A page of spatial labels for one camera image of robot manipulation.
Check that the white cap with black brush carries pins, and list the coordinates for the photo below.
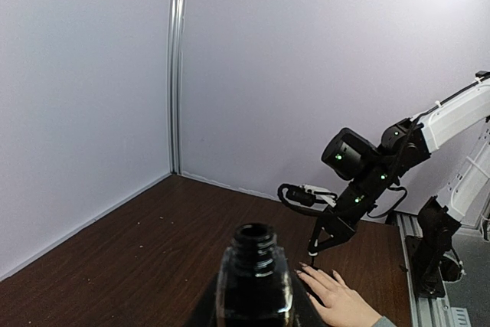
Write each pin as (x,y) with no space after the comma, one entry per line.
(313,257)

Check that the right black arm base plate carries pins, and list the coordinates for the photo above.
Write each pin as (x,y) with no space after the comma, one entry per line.
(424,262)

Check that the person's bare hand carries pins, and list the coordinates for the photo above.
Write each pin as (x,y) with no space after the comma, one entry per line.
(334,301)

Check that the aluminium front frame rail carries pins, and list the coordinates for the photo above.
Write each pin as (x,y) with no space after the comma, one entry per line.
(462,297)

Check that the white capped nail polish bottle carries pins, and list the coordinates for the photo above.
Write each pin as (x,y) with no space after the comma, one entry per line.
(254,286)

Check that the grey sleeved forearm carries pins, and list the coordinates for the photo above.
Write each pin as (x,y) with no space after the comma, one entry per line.
(383,321)

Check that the right round controller board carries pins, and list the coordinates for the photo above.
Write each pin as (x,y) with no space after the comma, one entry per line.
(452,268)

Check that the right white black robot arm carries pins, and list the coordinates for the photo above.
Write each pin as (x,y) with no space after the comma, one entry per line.
(405,148)

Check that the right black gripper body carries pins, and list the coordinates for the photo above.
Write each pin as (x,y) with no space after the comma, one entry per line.
(341,230)

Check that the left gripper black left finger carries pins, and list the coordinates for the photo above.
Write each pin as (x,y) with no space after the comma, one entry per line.
(204,314)

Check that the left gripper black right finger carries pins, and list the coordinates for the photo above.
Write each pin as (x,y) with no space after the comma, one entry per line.
(306,314)

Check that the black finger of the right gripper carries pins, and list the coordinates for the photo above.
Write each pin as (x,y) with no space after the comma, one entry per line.
(319,240)

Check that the right aluminium corner post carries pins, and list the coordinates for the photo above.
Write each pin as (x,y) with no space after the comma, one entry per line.
(176,27)

